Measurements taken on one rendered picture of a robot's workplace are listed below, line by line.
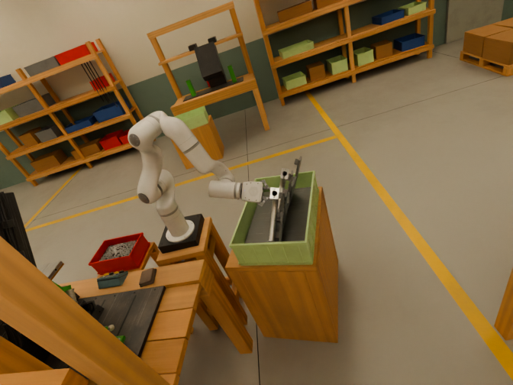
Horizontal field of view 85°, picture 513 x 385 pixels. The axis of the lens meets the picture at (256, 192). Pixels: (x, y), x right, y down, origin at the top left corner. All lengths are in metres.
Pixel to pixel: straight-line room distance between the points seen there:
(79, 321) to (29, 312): 0.14
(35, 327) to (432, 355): 1.94
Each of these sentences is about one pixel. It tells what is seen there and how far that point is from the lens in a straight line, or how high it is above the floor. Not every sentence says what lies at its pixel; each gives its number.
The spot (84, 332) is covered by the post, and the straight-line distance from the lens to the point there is 0.97.
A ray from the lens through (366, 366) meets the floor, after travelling 2.10.
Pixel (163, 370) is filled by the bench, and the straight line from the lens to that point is 1.39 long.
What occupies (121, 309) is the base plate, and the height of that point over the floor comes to 0.90.
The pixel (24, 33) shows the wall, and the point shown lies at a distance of 7.60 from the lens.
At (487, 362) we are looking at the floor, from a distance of 2.20.
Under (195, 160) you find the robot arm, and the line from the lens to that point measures 1.31.
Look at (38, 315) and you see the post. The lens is 0.88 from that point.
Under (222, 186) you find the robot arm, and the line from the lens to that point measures 1.37.
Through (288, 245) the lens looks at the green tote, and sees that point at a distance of 1.41.
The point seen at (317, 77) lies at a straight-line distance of 6.16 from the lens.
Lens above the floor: 1.95
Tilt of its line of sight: 33 degrees down
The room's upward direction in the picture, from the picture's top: 21 degrees counter-clockwise
